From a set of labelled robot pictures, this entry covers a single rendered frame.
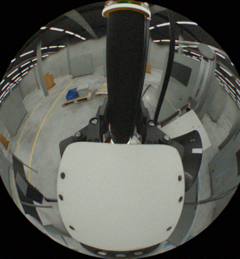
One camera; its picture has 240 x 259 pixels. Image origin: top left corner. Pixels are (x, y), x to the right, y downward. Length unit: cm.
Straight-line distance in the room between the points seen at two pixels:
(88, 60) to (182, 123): 721
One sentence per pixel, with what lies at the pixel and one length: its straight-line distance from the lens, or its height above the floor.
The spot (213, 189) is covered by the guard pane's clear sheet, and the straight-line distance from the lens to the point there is 85.
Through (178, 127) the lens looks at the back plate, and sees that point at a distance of 55.
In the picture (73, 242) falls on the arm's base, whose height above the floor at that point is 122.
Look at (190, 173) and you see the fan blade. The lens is 21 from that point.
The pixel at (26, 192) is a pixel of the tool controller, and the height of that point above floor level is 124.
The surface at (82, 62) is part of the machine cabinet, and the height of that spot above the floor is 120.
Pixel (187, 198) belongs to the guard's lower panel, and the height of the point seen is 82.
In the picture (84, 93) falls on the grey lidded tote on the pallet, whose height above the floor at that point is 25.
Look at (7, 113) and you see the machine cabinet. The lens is 618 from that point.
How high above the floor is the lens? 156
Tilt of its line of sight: 51 degrees down
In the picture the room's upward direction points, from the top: 3 degrees clockwise
